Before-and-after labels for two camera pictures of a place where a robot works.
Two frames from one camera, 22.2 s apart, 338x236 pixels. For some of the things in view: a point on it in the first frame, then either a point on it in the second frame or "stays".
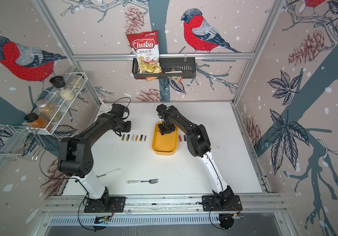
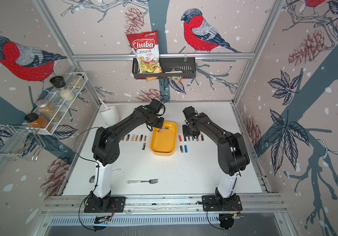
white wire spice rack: [56, 106] stays
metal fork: [152, 181] stays
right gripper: [170, 130] to [185, 133]
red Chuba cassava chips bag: [145, 45] stays
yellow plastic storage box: [166, 144] stays
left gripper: [128, 129] to [160, 124]
